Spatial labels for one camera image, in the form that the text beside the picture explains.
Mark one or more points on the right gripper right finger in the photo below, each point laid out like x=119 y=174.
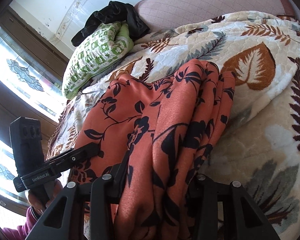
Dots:
x=119 y=175

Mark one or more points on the right gripper left finger seen afar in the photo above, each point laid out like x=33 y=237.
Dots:
x=72 y=157

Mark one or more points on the orange floral garment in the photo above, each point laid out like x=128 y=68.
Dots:
x=168 y=128

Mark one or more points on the person's left hand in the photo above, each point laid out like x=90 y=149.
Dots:
x=38 y=206

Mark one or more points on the green white patterned pillow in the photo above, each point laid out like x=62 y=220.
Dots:
x=108 y=44

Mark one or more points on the leaf pattern fleece blanket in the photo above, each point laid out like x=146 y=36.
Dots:
x=260 y=145

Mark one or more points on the black cloth on pillow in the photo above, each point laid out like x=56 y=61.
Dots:
x=115 y=11

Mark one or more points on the pink quilted bedspread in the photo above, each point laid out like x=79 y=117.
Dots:
x=166 y=14

